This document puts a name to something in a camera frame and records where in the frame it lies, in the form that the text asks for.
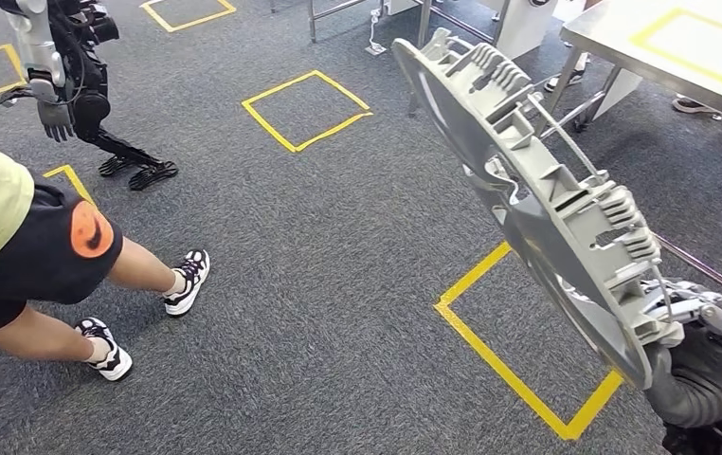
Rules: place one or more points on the steel workbench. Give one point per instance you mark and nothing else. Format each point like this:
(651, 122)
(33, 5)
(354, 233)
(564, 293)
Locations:
(612, 38)

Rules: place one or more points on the chrome metal bar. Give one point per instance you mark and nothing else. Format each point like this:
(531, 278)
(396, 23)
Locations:
(706, 270)

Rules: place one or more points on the chrome table frame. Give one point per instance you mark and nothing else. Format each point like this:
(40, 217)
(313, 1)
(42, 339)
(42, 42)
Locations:
(312, 22)

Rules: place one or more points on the white cabinet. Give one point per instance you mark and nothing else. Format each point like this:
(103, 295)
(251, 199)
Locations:
(521, 31)

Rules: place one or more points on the bystander robot silver arm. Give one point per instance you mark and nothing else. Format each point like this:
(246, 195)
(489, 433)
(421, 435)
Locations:
(37, 50)

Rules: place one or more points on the black humanoid robot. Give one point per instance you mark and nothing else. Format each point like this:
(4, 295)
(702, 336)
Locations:
(91, 113)

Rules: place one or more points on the white power strip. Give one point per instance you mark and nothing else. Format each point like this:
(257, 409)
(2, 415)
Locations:
(377, 47)

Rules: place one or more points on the grey plastic wheel hubcap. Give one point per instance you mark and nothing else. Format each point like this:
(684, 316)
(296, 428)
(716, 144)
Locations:
(524, 188)

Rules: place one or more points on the bystander robot grey hand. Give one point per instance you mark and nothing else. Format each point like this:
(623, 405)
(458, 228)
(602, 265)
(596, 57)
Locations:
(54, 119)

